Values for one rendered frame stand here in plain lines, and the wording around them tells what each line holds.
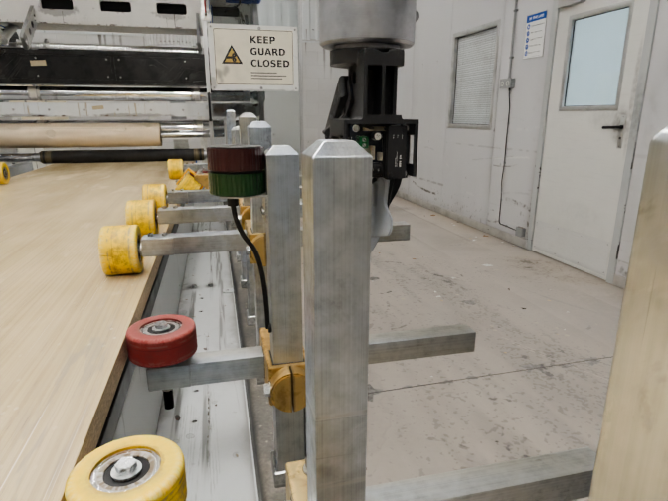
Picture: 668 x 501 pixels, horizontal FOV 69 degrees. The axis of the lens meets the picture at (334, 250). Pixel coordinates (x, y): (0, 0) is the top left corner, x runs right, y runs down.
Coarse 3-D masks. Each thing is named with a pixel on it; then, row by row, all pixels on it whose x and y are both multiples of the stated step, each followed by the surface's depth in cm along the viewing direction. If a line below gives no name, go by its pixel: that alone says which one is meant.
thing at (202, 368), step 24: (384, 336) 66; (408, 336) 66; (432, 336) 66; (456, 336) 67; (192, 360) 60; (216, 360) 60; (240, 360) 60; (384, 360) 65; (168, 384) 59; (192, 384) 60
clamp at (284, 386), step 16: (304, 352) 60; (272, 368) 56; (288, 368) 56; (304, 368) 57; (272, 384) 55; (288, 384) 55; (304, 384) 56; (272, 400) 55; (288, 400) 56; (304, 400) 56
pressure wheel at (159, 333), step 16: (144, 320) 60; (160, 320) 61; (176, 320) 61; (192, 320) 60; (128, 336) 56; (144, 336) 56; (160, 336) 56; (176, 336) 56; (192, 336) 58; (128, 352) 57; (144, 352) 55; (160, 352) 55; (176, 352) 56; (192, 352) 58
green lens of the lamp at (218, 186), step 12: (216, 180) 50; (228, 180) 49; (240, 180) 49; (252, 180) 50; (264, 180) 52; (216, 192) 50; (228, 192) 50; (240, 192) 50; (252, 192) 50; (264, 192) 52
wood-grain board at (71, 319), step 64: (0, 192) 164; (64, 192) 164; (128, 192) 164; (0, 256) 89; (64, 256) 89; (0, 320) 62; (64, 320) 62; (128, 320) 62; (0, 384) 47; (64, 384) 47; (0, 448) 38; (64, 448) 38
